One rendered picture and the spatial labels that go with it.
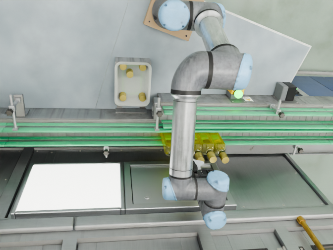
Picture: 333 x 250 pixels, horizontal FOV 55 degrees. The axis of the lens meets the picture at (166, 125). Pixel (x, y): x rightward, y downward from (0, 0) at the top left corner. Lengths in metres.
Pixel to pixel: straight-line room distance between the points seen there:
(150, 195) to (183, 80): 0.61
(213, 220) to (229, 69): 0.50
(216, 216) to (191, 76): 0.47
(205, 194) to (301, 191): 0.73
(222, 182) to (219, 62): 0.38
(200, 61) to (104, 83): 0.79
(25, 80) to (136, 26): 0.60
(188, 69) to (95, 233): 0.70
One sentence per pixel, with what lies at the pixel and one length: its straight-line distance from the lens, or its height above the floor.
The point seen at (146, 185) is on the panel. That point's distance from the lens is 1.45.
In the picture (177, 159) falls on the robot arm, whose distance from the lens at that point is 1.01.
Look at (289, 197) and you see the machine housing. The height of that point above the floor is 1.24.
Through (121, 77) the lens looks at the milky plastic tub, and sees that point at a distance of 1.62.
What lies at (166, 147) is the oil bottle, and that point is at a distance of 1.46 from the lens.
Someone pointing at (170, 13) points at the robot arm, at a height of 1.02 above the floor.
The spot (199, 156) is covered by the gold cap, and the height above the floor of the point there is 1.16.
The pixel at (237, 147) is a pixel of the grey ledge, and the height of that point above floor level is 0.88.
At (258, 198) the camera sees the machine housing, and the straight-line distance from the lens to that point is 1.56.
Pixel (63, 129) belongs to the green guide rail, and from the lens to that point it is 1.55.
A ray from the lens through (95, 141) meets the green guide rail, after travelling 1.58.
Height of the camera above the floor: 2.30
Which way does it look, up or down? 61 degrees down
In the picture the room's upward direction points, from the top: 163 degrees clockwise
